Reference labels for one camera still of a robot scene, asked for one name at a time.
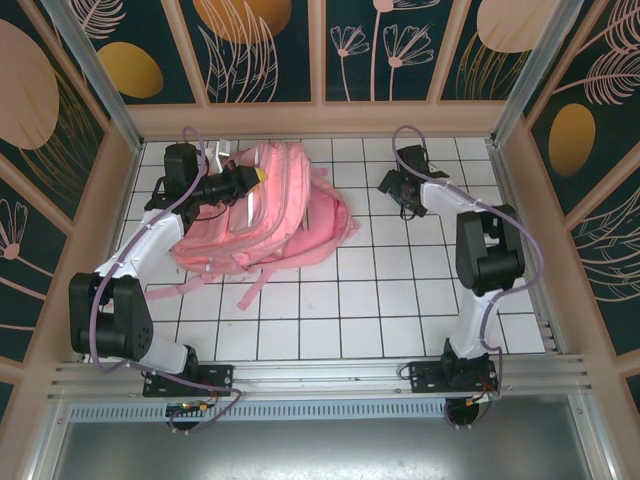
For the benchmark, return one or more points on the pink backpack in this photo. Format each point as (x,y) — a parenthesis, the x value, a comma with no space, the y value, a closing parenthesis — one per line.
(290,200)

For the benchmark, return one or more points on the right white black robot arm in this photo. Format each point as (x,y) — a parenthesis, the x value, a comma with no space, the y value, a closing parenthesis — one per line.
(440,200)

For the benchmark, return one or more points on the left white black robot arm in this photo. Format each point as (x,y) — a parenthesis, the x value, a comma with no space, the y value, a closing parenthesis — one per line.
(150,240)

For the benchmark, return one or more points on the small green circuit board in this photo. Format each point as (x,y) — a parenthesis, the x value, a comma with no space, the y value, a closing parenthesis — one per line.
(190,407)

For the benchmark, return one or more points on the yellow power connector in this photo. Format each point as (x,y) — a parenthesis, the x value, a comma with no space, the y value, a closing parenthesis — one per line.
(472,401)

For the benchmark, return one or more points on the grey metal sheet panel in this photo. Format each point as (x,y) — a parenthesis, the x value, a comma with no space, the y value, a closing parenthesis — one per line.
(320,450)

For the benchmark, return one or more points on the aluminium side rail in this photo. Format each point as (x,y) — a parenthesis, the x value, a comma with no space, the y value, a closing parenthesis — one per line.
(506,185)

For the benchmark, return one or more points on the aluminium corner post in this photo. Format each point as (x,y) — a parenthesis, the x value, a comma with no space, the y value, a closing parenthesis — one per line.
(530,70)
(100,85)

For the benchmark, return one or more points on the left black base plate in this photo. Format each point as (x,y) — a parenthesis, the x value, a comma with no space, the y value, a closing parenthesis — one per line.
(220,375)

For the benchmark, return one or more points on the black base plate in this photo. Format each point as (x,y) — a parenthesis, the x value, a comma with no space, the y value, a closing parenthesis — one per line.
(425,380)
(220,375)

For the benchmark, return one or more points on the long aluminium mounting rail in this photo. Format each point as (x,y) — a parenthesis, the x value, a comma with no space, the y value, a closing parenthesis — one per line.
(320,377)

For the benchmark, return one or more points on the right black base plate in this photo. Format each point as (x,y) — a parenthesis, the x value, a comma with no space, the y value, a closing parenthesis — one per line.
(425,380)

